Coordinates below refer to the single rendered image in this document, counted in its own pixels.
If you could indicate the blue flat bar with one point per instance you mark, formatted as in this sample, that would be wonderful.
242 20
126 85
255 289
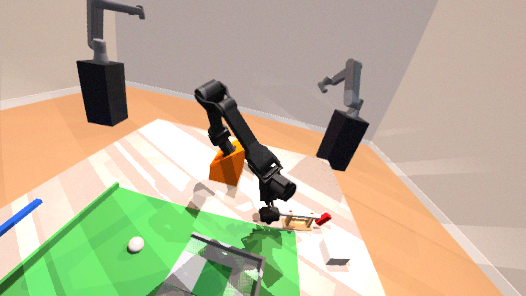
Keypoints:
6 226

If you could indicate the white golf ball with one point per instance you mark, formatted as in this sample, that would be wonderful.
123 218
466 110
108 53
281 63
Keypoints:
136 244

